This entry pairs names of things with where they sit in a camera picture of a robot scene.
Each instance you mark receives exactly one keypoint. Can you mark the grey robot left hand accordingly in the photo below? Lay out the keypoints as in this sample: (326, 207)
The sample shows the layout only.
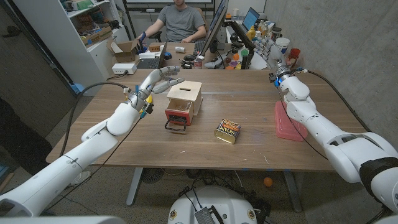
(157, 81)

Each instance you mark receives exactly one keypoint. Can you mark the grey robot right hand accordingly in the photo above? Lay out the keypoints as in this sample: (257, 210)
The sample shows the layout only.
(275, 57)

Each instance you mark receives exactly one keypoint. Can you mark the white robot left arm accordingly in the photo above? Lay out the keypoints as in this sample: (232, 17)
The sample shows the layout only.
(77, 155)

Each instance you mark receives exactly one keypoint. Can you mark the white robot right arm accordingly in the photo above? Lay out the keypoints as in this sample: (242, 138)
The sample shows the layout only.
(342, 146)

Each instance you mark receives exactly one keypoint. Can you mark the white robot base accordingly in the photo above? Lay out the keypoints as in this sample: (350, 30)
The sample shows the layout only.
(214, 202)

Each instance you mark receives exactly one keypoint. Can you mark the spam can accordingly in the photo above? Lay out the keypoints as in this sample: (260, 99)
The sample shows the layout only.
(228, 130)

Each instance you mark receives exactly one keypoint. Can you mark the white wipes canister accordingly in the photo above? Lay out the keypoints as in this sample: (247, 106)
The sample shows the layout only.
(284, 43)

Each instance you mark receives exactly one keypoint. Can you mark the black laptop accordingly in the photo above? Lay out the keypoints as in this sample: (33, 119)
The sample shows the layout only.
(150, 63)

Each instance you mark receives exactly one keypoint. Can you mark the dark lid jar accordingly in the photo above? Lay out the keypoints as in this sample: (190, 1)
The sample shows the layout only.
(276, 33)

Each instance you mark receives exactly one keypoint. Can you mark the blue round object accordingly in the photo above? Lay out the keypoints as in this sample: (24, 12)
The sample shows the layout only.
(168, 56)

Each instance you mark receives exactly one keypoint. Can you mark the wooden box with slot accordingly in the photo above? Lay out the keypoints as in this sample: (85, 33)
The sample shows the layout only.
(186, 90)

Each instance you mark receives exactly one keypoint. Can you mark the wooden block with holes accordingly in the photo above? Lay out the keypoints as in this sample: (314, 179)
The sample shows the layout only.
(154, 47)

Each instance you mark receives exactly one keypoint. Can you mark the yellow bottle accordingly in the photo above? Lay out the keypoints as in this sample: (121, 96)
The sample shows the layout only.
(251, 33)

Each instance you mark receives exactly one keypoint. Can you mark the white power box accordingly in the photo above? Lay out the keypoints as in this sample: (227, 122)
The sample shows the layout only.
(124, 68)

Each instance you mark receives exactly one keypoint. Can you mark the small white cylinder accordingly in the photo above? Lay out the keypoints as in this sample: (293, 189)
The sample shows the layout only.
(180, 49)

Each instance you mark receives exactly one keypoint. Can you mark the black computer mouse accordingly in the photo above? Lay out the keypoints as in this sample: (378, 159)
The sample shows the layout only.
(189, 57)

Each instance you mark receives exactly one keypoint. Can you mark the open cardboard box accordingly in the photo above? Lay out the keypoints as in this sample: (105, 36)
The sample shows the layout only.
(126, 53)

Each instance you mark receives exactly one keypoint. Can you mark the laptop with blue screen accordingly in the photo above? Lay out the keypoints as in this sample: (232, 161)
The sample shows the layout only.
(250, 18)

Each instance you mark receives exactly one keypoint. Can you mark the black keyboard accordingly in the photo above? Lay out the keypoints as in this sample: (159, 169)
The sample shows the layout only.
(199, 48)

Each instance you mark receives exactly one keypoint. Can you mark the white game controller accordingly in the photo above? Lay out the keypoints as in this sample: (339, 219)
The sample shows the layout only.
(213, 64)

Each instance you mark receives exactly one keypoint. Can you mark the seated person in grey shirt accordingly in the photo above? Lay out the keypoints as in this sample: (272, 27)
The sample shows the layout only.
(182, 23)

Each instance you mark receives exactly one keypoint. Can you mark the computer monitor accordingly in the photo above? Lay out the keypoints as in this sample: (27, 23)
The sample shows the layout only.
(214, 26)

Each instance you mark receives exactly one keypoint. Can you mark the pink plastic tray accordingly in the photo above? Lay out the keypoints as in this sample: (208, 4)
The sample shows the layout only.
(286, 127)

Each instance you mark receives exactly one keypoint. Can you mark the printed cardboard box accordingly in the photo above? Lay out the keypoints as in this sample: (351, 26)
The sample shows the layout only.
(96, 36)

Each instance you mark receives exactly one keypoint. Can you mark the blue plastic object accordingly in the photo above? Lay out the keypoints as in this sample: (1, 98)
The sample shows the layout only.
(78, 88)

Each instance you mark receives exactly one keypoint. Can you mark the round floor fan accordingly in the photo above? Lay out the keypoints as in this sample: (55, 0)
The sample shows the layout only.
(152, 175)

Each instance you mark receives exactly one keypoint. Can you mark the white shelf unit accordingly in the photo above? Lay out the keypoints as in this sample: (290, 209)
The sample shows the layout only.
(62, 40)

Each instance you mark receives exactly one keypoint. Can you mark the dark wood door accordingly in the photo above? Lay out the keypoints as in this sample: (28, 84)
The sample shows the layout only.
(37, 71)

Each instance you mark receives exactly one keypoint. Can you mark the orange ball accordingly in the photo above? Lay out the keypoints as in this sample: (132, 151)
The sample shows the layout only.
(268, 182)

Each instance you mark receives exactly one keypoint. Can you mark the standing person in dark clothes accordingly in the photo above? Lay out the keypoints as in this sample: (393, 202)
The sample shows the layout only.
(21, 146)

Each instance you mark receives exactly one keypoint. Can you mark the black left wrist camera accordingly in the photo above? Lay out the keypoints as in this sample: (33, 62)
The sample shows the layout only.
(148, 109)

